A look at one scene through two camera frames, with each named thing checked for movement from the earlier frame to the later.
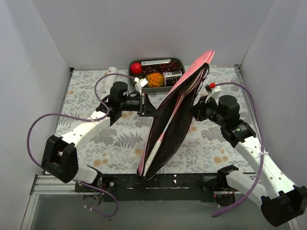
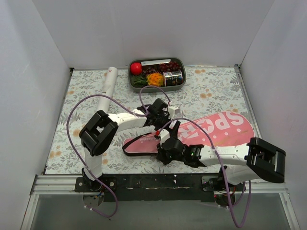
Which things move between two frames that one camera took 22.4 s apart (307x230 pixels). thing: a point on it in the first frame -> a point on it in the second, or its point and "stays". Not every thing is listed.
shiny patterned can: (171, 78) stays
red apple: (135, 68) stays
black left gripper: (142, 104) -> (158, 108)
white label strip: (145, 63) stays
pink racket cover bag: (169, 128) -> (224, 128)
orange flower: (155, 80) stays
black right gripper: (198, 110) -> (171, 135)
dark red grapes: (171, 66) stays
